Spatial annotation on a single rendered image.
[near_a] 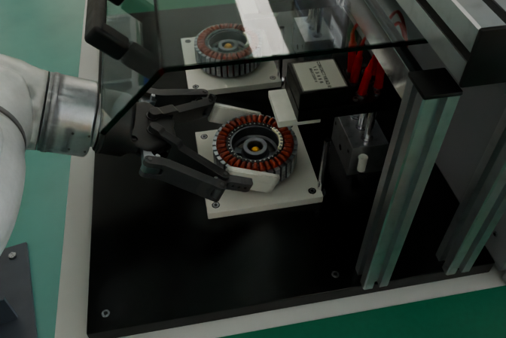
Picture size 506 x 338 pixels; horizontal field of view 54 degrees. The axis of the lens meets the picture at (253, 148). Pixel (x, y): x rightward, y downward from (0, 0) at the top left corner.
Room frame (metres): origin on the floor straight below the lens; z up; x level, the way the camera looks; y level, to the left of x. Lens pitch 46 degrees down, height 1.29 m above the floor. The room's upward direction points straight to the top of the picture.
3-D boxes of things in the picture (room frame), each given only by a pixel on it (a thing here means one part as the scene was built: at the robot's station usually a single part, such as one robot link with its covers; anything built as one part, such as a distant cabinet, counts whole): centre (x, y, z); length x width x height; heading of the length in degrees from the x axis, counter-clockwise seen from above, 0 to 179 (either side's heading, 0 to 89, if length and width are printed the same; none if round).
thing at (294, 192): (0.46, 0.00, 0.78); 0.15 x 0.15 x 0.01; 11
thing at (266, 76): (0.70, 0.04, 0.78); 0.15 x 0.15 x 0.01; 11
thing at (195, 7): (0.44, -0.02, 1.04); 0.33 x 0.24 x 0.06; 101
